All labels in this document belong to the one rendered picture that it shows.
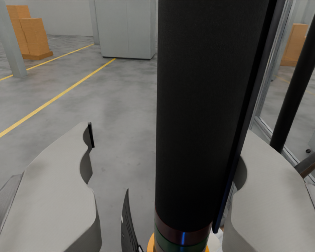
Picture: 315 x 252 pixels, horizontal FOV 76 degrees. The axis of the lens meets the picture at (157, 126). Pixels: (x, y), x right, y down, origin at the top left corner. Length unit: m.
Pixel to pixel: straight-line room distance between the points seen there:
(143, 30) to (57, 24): 8.15
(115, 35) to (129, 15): 0.80
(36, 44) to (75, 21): 6.02
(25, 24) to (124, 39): 3.13
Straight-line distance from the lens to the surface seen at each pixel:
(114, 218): 2.09
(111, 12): 7.58
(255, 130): 1.66
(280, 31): 1.52
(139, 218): 2.06
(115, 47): 7.68
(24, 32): 8.53
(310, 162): 0.31
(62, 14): 14.35
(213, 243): 0.20
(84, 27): 13.79
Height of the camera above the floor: 1.70
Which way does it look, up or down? 31 degrees down
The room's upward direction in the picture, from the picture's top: 1 degrees clockwise
